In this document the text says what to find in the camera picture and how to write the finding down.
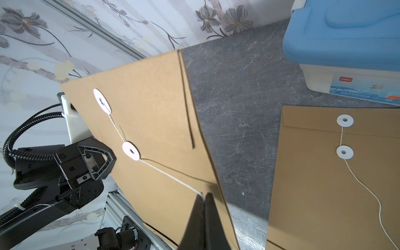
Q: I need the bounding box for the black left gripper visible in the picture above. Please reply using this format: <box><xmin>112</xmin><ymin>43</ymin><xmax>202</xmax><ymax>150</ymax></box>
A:
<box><xmin>13</xmin><ymin>136</ymin><xmax>117</xmax><ymax>208</ymax></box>

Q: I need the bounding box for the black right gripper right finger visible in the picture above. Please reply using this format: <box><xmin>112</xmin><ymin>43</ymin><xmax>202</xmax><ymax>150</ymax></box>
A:
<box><xmin>204</xmin><ymin>193</ymin><xmax>231</xmax><ymax>250</ymax></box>

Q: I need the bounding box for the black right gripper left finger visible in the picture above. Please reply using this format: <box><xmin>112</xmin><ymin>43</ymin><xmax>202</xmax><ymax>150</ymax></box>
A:
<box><xmin>178</xmin><ymin>195</ymin><xmax>205</xmax><ymax>250</ymax></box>

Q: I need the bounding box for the brown kraft file bag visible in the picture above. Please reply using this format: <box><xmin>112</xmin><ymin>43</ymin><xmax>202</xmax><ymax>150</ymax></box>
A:
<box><xmin>61</xmin><ymin>51</ymin><xmax>239</xmax><ymax>250</ymax></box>
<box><xmin>267</xmin><ymin>106</ymin><xmax>400</xmax><ymax>250</ymax></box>

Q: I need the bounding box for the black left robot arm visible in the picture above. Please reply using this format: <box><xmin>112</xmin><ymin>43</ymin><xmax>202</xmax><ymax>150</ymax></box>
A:
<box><xmin>1</xmin><ymin>108</ymin><xmax>116</xmax><ymax>250</ymax></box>

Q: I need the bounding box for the blue lidded white storage box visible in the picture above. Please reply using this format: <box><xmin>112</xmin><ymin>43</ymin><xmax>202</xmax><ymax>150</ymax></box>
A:
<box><xmin>283</xmin><ymin>1</ymin><xmax>400</xmax><ymax>105</ymax></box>

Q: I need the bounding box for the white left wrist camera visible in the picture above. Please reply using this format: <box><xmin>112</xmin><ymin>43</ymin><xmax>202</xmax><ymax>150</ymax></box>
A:
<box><xmin>57</xmin><ymin>92</ymin><xmax>92</xmax><ymax>144</ymax></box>

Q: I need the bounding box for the aluminium rail frame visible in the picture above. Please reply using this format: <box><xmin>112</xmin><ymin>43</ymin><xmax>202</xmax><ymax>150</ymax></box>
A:
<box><xmin>40</xmin><ymin>190</ymin><xmax>173</xmax><ymax>250</ymax></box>

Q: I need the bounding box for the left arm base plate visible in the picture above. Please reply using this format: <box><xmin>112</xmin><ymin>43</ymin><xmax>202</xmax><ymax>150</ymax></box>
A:
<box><xmin>94</xmin><ymin>216</ymin><xmax>152</xmax><ymax>250</ymax></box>

